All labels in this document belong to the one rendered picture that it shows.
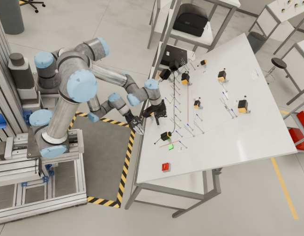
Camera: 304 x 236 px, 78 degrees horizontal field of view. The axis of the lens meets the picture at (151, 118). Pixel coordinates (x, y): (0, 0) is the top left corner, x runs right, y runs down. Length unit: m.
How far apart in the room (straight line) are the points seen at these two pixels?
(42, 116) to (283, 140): 1.24
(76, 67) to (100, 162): 1.83
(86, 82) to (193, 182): 1.30
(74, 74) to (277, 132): 1.02
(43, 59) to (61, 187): 1.26
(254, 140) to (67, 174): 1.78
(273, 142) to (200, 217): 1.66
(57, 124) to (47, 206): 1.31
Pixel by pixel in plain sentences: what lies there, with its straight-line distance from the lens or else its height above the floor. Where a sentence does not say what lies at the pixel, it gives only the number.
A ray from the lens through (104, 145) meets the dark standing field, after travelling 2.59.
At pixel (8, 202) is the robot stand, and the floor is 0.21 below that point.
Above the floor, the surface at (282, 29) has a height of 0.71.
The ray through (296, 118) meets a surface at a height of 0.56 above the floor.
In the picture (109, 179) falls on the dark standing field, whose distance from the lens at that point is 2.41.
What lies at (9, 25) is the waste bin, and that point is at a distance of 4.30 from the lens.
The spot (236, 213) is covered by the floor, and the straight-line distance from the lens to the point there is 2.88.
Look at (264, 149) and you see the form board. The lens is 1.15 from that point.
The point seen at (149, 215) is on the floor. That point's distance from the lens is 2.38.
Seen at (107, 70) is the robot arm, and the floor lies 1.64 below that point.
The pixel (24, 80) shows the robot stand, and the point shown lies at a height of 1.44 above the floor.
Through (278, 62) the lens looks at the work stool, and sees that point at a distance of 4.75.
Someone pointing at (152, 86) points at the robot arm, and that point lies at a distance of 1.05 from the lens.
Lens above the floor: 2.27
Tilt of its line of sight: 50 degrees down
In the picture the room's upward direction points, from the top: 23 degrees clockwise
